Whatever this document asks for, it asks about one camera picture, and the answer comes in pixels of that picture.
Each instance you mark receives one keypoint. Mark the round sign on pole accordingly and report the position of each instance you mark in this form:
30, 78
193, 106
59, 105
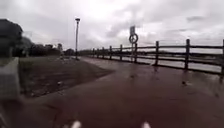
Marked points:
133, 38

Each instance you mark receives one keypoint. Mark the wet reddish paved path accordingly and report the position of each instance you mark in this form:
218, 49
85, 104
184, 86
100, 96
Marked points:
133, 96

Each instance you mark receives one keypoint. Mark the dark grass patch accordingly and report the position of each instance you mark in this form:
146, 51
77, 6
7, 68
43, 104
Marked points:
53, 73

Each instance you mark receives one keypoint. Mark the robot's own part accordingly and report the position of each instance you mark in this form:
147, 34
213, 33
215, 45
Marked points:
145, 125
76, 124

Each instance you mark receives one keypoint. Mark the row of trees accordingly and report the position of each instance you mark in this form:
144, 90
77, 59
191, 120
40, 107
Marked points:
30, 48

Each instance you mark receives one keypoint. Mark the pale water beyond fence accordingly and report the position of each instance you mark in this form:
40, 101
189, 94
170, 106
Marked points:
200, 65

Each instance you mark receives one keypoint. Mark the pale paved strip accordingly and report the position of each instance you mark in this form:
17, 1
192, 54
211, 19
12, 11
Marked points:
8, 80

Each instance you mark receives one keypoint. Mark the lamp post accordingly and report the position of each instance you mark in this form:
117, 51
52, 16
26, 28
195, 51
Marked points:
77, 36

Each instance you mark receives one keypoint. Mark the dark wooden rail fence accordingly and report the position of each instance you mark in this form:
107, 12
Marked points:
156, 53

